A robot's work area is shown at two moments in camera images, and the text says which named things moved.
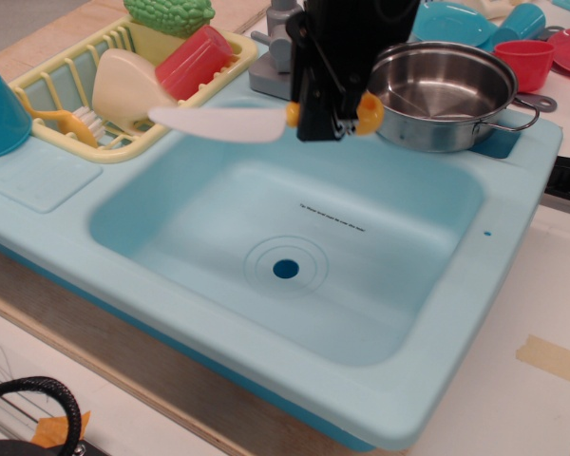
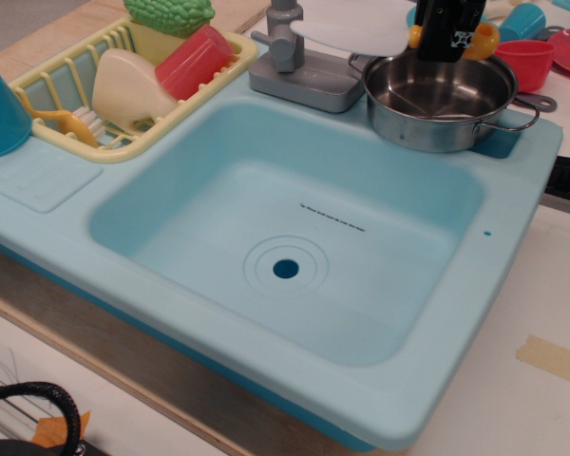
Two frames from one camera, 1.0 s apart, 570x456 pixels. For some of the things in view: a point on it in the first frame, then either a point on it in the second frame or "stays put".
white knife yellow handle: [247, 124] to [392, 36]
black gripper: [332, 45] to [447, 28]
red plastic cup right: [531, 61] stays put
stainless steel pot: [440, 96] stays put
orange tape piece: [53, 431] stays put
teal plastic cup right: [524, 23] stays put
